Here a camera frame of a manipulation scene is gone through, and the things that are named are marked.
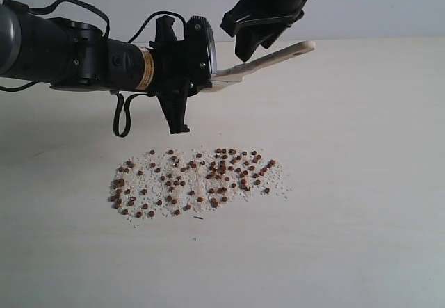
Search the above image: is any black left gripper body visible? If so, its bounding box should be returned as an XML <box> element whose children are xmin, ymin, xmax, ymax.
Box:
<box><xmin>149</xmin><ymin>22</ymin><xmax>211</xmax><ymax>96</ymax></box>

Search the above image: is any wooden paint brush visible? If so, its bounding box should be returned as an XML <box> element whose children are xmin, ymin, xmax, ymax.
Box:
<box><xmin>202</xmin><ymin>41</ymin><xmax>315</xmax><ymax>93</ymax></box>

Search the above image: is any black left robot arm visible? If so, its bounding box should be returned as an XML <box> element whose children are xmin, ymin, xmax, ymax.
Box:
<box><xmin>1</xmin><ymin>0</ymin><xmax>216</xmax><ymax>138</ymax></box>

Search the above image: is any pile of beans and rice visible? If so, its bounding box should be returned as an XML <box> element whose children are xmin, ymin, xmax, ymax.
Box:
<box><xmin>107</xmin><ymin>147</ymin><xmax>292</xmax><ymax>227</ymax></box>

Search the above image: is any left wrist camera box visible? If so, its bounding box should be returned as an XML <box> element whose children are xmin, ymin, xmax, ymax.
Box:
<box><xmin>184</xmin><ymin>15</ymin><xmax>217</xmax><ymax>83</ymax></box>

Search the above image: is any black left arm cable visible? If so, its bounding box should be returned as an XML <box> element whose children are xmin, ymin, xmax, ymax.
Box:
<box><xmin>0</xmin><ymin>0</ymin><xmax>187</xmax><ymax>138</ymax></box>

